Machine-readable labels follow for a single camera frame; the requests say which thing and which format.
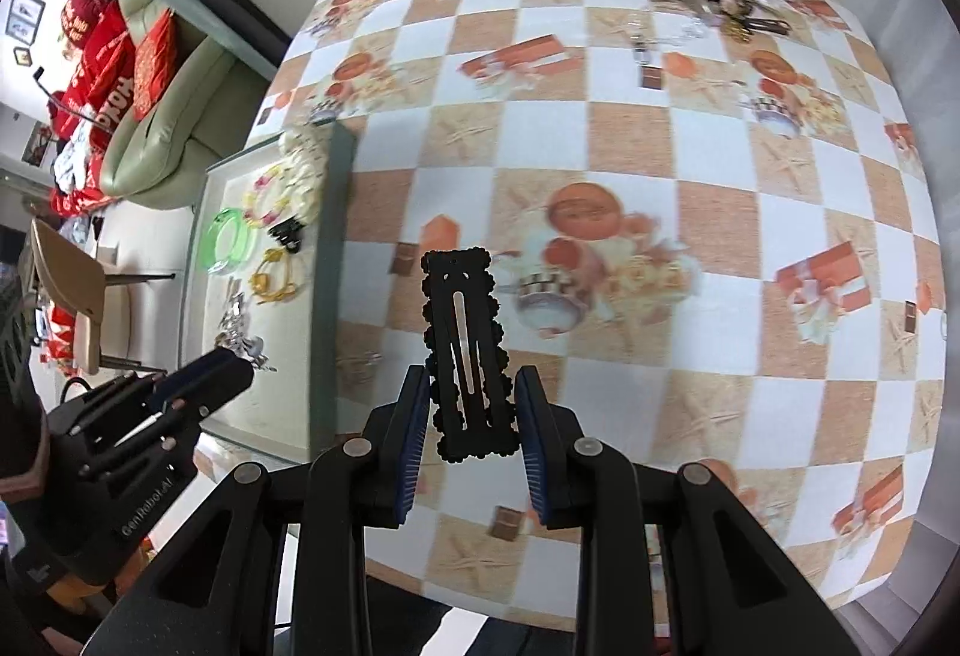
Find black scalloped snap hair clip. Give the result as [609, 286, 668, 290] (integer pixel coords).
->
[420, 247, 522, 462]

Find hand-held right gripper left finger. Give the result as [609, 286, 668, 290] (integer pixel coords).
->
[90, 363, 432, 656]

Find red cushion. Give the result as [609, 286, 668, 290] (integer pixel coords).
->
[82, 0, 140, 132]
[131, 11, 181, 121]
[64, 0, 113, 53]

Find wooden chair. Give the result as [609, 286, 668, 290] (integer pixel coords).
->
[30, 217, 177, 376]

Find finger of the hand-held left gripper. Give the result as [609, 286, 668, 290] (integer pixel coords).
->
[152, 348, 256, 421]

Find small black claw clip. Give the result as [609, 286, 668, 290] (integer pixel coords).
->
[266, 217, 308, 252]

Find pale green sofa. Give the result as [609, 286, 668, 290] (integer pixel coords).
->
[101, 0, 290, 211]

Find red cloth pile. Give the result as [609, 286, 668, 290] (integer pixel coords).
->
[49, 123, 106, 214]

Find green bangle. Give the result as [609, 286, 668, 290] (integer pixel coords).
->
[202, 209, 260, 274]

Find yellow cord bracelet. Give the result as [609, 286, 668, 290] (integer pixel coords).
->
[251, 247, 301, 304]

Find cream hair claw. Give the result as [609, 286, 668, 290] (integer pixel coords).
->
[277, 127, 331, 222]

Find pink yellow spiral hair tie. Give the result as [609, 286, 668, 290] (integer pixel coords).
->
[240, 164, 297, 229]

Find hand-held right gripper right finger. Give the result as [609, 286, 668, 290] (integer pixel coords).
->
[514, 367, 860, 656]

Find silver rhinestone hair clip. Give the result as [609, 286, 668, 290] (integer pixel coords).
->
[217, 292, 275, 372]

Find checkered printed tablecloth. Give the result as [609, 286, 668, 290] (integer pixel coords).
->
[251, 0, 946, 608]

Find black gold barrette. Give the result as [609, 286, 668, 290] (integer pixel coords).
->
[724, 14, 792, 38]

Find person's dark pants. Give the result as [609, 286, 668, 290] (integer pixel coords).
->
[366, 566, 488, 656]

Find white tray with green rim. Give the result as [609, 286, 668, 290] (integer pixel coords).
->
[180, 123, 357, 466]

